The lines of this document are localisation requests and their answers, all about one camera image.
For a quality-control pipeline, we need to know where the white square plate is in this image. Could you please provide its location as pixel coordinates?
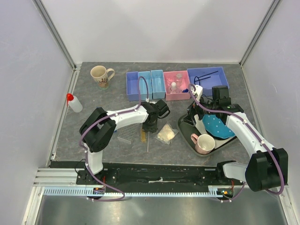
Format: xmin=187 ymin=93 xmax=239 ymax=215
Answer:
xmin=195 ymin=120 xmax=236 ymax=150

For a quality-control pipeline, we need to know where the large purple bin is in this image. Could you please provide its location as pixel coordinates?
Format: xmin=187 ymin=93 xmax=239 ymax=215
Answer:
xmin=187 ymin=67 xmax=229 ymax=96

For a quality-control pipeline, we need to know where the left light blue bin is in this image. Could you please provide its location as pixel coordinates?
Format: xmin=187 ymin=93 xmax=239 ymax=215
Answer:
xmin=138 ymin=71 xmax=153 ymax=101

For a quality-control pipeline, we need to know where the black metal ring stand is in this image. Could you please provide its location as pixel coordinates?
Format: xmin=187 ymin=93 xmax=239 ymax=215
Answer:
xmin=194 ymin=71 xmax=218 ymax=85

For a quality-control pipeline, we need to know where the right light blue bin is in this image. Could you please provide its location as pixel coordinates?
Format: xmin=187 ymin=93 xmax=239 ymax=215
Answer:
xmin=150 ymin=70 xmax=165 ymax=99

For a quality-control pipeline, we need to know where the pink bin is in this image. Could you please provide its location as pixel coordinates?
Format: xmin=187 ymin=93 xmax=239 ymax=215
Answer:
xmin=163 ymin=70 xmax=190 ymax=101

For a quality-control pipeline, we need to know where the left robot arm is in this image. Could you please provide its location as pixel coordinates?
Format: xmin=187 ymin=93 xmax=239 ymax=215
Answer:
xmin=79 ymin=99 xmax=170 ymax=184

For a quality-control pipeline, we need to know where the glass dropper bottle white bulb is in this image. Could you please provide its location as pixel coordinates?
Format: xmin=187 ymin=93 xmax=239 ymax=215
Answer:
xmin=168 ymin=82 xmax=180 ymax=94

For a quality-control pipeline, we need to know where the red cap wash bottle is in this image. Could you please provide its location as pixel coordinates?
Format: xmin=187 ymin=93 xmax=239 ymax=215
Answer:
xmin=66 ymin=93 xmax=83 ymax=113

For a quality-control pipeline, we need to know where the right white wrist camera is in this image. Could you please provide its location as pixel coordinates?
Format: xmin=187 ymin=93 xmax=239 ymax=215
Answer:
xmin=191 ymin=84 xmax=203 ymax=102

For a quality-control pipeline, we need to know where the small glass stopper bottle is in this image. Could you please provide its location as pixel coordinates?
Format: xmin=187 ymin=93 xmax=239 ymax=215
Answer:
xmin=175 ymin=73 xmax=182 ymax=87

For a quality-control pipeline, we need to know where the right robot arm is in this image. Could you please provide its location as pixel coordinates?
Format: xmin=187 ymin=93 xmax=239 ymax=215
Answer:
xmin=178 ymin=83 xmax=288 ymax=195

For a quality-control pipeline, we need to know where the light blue bin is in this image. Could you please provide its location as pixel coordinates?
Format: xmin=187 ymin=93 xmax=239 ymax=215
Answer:
xmin=150 ymin=70 xmax=165 ymax=99
xmin=138 ymin=71 xmax=153 ymax=101

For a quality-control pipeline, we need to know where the pink mug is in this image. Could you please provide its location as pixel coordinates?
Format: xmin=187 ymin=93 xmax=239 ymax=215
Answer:
xmin=191 ymin=134 xmax=215 ymax=155

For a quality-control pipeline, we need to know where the bag of white gloves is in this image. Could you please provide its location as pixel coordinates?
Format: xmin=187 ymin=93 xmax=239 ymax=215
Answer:
xmin=155 ymin=123 xmax=179 ymax=144

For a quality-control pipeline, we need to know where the brown test tube brush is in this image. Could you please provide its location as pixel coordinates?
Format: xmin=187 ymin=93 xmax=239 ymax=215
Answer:
xmin=141 ymin=128 xmax=147 ymax=143

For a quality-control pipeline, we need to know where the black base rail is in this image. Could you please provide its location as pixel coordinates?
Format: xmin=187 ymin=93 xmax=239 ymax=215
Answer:
xmin=50 ymin=161 xmax=242 ymax=194

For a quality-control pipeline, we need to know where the clear test tube rack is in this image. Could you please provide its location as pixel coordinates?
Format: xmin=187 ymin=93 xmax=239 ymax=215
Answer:
xmin=117 ymin=124 xmax=139 ymax=144

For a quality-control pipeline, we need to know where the dark green tray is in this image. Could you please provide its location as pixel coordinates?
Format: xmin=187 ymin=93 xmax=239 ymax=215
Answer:
xmin=177 ymin=113 xmax=237 ymax=157

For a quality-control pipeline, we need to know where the blue dotted plate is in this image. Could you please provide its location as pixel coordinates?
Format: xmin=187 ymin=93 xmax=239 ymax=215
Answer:
xmin=202 ymin=114 xmax=235 ymax=139

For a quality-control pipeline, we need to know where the beige patterned mug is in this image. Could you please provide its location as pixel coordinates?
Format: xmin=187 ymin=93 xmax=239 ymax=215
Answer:
xmin=90 ymin=66 xmax=115 ymax=90

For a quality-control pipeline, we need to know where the small purple bin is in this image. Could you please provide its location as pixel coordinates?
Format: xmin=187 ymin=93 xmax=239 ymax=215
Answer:
xmin=126 ymin=71 xmax=139 ymax=101

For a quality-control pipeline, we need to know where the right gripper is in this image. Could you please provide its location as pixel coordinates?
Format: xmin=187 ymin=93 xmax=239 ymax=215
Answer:
xmin=181 ymin=93 xmax=218 ymax=126

